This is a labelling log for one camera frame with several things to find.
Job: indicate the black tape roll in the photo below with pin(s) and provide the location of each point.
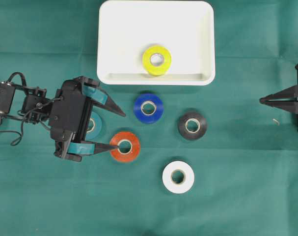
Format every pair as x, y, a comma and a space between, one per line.
192, 126

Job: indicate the red tape roll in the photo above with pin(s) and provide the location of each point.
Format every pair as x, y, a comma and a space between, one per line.
128, 147

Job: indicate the blue tape roll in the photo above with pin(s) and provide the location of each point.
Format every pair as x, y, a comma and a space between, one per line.
148, 108

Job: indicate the green tape roll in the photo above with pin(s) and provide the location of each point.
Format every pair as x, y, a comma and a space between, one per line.
94, 128

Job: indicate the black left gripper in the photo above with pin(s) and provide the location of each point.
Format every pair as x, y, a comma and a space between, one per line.
69, 118

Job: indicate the green table cloth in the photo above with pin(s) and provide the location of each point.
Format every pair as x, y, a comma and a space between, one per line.
245, 166

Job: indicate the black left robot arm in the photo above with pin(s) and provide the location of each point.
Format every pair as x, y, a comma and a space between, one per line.
26, 104

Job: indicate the yellow tape roll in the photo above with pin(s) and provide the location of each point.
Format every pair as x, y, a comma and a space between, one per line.
156, 60

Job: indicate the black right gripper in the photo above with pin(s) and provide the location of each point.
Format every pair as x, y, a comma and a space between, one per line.
288, 106

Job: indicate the white tape roll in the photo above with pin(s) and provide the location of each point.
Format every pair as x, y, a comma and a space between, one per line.
178, 177

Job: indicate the white plastic case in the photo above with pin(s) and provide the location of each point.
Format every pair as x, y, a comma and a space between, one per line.
128, 27

